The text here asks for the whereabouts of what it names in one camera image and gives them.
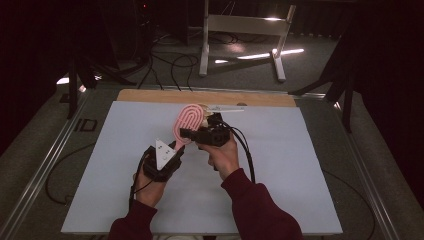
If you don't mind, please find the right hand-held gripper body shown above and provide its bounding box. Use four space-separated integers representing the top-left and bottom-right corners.
194 104 245 148

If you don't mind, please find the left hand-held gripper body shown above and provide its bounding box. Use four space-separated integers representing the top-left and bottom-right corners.
142 138 186 183

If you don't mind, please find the cream ringed cup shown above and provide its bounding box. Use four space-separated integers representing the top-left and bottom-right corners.
199 105 216 130

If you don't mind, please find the pink hairbrush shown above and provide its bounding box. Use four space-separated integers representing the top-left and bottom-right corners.
172 103 205 152

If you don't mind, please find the person's right hand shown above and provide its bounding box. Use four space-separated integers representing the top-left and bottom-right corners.
196 134 241 181

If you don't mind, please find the person's left hand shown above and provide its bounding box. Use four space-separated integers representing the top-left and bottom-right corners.
134 166 168 209

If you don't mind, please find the white table mat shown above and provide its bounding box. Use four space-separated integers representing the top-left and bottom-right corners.
60 100 344 236

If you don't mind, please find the grey metal stand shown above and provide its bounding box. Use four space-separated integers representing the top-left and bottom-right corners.
198 0 297 83

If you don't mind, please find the dark tripod stand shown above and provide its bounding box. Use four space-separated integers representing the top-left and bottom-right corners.
65 54 138 120
288 31 355 133

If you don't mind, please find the dark equipment rack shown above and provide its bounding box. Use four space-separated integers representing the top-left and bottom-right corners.
99 0 158 69

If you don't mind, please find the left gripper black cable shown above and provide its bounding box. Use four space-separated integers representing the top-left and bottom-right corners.
128 152 155 209

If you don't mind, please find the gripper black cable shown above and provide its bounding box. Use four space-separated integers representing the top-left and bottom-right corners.
222 121 257 185
128 152 155 209

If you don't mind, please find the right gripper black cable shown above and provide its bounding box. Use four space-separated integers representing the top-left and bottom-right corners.
222 121 257 185

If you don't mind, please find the black floor cable bundle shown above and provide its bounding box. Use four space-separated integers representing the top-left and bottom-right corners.
137 31 202 92

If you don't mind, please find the metal floor rail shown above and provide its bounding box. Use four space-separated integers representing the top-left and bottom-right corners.
0 89 92 240
328 93 403 240

